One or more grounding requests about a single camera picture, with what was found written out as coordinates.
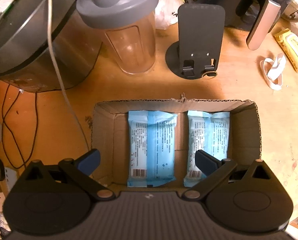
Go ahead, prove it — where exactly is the white elastic band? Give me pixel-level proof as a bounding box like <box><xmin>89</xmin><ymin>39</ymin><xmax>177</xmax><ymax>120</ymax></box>
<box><xmin>260</xmin><ymin>54</ymin><xmax>286</xmax><ymax>90</ymax></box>

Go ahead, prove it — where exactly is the blue wet wipes pack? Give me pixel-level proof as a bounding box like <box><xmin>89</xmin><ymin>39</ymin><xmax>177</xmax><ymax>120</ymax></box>
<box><xmin>127</xmin><ymin>111</ymin><xmax>178</xmax><ymax>187</ymax></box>
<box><xmin>184</xmin><ymin>110</ymin><xmax>230</xmax><ymax>187</ymax></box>

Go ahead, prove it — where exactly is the white power cord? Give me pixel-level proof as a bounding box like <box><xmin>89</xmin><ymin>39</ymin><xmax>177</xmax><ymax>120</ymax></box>
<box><xmin>46</xmin><ymin>0</ymin><xmax>91</xmax><ymax>152</ymax></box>

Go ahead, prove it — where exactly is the black usb cable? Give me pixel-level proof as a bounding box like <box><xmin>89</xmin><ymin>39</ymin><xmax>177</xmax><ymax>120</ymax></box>
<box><xmin>0</xmin><ymin>83</ymin><xmax>39</xmax><ymax>170</ymax></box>

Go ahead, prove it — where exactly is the clear cup with grey lid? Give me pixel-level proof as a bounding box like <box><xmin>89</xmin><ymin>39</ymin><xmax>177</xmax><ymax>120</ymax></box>
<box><xmin>76</xmin><ymin>0</ymin><xmax>159</xmax><ymax>75</ymax></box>

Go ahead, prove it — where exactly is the open cardboard tray box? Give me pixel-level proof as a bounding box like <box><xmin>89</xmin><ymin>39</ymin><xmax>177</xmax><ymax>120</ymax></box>
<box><xmin>92</xmin><ymin>98</ymin><xmax>262</xmax><ymax>194</ymax></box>

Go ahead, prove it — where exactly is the silver rice cooker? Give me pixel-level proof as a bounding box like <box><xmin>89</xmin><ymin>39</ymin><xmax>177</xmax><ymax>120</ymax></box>
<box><xmin>0</xmin><ymin>0</ymin><xmax>102</xmax><ymax>93</ymax></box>

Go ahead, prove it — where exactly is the white plastic bag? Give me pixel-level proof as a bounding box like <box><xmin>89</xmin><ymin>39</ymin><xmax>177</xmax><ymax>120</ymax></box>
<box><xmin>155</xmin><ymin>0</ymin><xmax>184</xmax><ymax>30</ymax></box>

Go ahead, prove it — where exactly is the black phone stand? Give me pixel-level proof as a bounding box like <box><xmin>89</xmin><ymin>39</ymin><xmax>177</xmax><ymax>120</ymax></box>
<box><xmin>165</xmin><ymin>3</ymin><xmax>225</xmax><ymax>80</ymax></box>

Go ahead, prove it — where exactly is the light blue smartphone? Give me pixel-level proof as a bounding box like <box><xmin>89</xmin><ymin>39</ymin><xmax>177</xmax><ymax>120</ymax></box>
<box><xmin>4</xmin><ymin>167</ymin><xmax>18</xmax><ymax>192</ymax></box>

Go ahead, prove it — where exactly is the yellow wet wipes pack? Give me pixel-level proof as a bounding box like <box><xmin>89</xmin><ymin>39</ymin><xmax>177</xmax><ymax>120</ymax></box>
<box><xmin>273</xmin><ymin>29</ymin><xmax>298</xmax><ymax>73</ymax></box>

